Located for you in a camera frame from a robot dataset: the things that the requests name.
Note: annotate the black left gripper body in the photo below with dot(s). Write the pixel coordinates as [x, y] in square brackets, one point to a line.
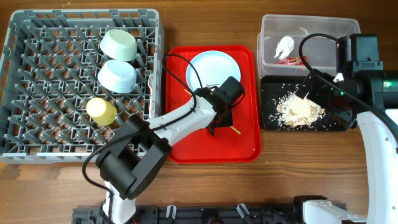
[227, 121]

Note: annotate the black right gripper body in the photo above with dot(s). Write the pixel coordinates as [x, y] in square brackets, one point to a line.
[331, 99]

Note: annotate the wooden chopstick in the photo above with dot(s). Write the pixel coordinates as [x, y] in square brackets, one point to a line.
[232, 127]

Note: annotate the rice food scraps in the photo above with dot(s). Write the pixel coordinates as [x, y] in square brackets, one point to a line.
[293, 111]

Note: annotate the red snack wrapper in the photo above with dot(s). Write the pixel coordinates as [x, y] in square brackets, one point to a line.
[291, 61]

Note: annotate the white napkin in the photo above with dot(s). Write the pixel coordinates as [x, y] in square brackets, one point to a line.
[284, 47]

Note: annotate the light blue saucer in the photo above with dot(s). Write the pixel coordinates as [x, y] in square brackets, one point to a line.
[117, 76]

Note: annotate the yellow plastic cup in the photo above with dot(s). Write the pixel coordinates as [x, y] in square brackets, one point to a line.
[101, 111]

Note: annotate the green bowl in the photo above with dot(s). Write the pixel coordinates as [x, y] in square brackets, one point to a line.
[119, 45]

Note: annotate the white plastic fork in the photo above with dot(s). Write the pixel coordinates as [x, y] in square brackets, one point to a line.
[151, 99]

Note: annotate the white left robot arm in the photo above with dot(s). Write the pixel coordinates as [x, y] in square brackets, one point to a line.
[132, 159]

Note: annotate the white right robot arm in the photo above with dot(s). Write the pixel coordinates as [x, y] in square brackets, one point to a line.
[371, 96]

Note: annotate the grey dishwasher rack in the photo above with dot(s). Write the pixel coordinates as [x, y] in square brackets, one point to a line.
[49, 68]

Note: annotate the red plastic tray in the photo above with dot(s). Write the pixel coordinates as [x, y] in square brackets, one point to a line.
[226, 145]

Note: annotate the light blue plate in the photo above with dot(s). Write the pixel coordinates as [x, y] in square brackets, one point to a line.
[211, 68]

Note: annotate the black plastic tray bin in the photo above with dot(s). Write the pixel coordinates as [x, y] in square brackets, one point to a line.
[276, 88]

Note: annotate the clear plastic bin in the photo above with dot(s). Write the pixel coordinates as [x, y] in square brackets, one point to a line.
[320, 51]

